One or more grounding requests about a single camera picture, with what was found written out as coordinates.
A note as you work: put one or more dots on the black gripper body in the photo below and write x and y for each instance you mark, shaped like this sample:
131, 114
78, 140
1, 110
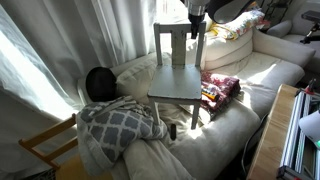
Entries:
195, 23

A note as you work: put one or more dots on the small white wooden chair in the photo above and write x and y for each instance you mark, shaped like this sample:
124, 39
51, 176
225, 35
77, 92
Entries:
177, 82

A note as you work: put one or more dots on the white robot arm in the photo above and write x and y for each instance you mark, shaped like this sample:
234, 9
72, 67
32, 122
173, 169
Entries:
219, 11

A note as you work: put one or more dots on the floral yellow blanket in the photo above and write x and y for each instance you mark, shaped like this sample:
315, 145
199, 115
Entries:
239, 26

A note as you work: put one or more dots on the clear plastic water bottle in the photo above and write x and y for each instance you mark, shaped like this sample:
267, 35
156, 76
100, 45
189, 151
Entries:
209, 88

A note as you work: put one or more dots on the black and yellow bottle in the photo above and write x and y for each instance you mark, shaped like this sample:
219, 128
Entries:
210, 94

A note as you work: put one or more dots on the red patterned cloth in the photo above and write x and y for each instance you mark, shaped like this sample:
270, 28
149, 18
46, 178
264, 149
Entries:
228, 88

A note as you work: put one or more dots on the cream sofa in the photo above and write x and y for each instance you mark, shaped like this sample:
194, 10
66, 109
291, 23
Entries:
261, 62

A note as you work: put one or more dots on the black round cushion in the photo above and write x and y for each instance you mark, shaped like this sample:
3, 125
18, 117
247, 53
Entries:
101, 84

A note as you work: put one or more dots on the grey white patterned blanket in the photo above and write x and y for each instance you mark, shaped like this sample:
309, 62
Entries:
106, 129

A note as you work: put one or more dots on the white curtain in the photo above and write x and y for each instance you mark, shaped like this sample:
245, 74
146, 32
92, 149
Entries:
46, 45

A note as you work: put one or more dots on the wooden side table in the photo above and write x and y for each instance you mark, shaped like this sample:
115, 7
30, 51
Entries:
268, 155

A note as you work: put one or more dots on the white lamp shade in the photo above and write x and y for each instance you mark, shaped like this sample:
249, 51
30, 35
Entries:
310, 126

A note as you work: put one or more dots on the black camera stand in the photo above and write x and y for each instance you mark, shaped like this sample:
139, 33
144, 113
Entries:
314, 17

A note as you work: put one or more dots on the metal rail frame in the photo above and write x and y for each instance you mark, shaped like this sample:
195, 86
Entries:
301, 156

